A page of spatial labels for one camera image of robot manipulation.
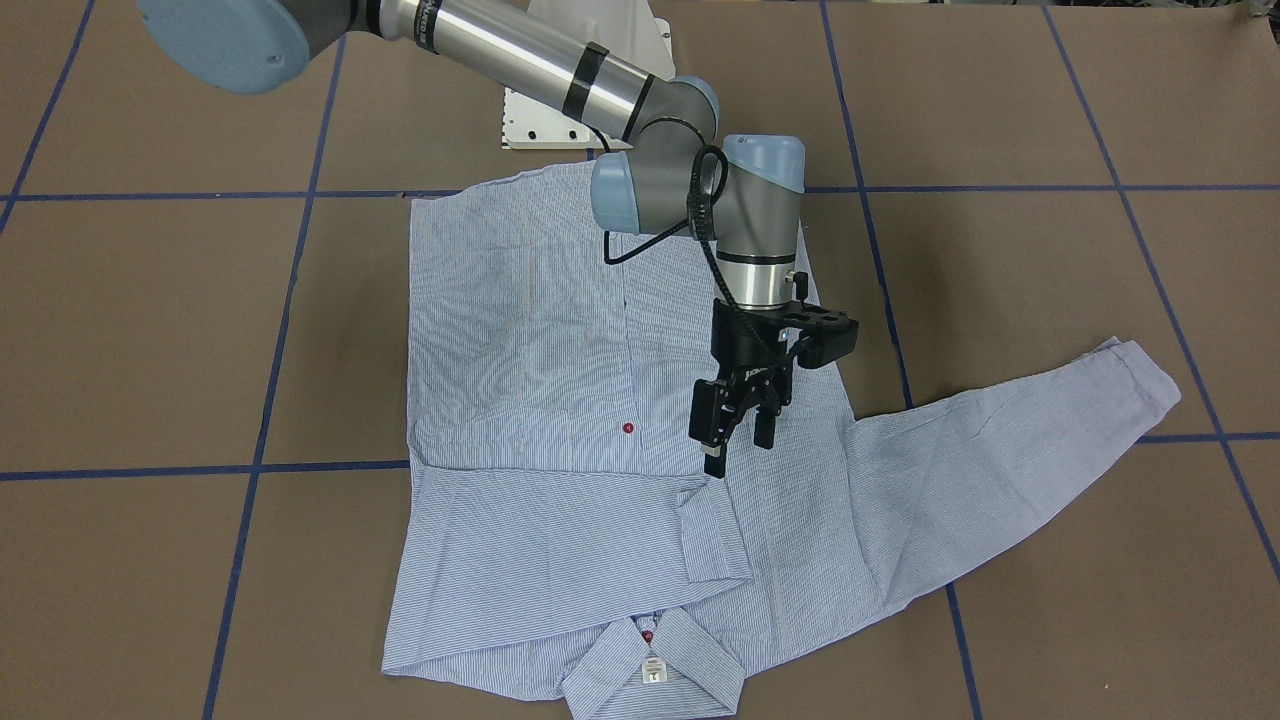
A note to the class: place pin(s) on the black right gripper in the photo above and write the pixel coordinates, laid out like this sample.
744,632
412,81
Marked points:
738,347

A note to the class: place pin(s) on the blue striped button shirt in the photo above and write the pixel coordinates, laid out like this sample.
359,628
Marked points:
564,541

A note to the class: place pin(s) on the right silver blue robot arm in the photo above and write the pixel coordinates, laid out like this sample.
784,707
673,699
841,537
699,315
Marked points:
739,200

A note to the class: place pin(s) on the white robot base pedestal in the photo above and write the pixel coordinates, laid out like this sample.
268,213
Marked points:
639,46

